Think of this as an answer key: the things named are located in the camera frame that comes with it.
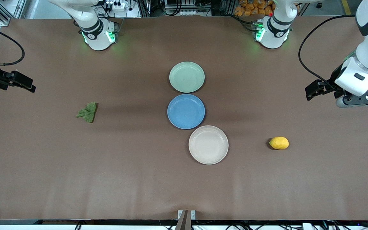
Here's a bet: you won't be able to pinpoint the yellow lemon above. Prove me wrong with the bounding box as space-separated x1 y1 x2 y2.
269 137 290 150

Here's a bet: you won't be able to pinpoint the green lettuce leaf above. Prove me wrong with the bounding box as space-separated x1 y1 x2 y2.
75 102 97 123

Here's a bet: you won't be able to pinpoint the orange snack bags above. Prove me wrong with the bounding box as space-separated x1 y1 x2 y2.
234 0 275 17

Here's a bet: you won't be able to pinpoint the white power strip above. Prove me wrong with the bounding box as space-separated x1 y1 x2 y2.
106 0 126 11

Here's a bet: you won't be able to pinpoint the beige plate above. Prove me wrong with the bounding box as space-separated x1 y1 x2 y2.
188 125 229 165

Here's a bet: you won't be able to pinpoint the light green plate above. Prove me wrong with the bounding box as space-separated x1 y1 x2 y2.
169 61 205 93

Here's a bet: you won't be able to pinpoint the blue plate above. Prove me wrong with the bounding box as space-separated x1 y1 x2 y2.
167 94 206 130

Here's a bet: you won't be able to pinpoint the black equipment rack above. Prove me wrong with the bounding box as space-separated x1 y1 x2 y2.
139 0 235 17

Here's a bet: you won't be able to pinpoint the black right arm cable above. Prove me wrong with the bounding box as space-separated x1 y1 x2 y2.
0 21 25 66

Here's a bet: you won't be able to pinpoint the aluminium frame profile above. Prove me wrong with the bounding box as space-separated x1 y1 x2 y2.
0 0 28 27

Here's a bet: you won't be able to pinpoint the table edge clamp bracket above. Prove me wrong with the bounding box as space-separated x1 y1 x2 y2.
175 210 196 230

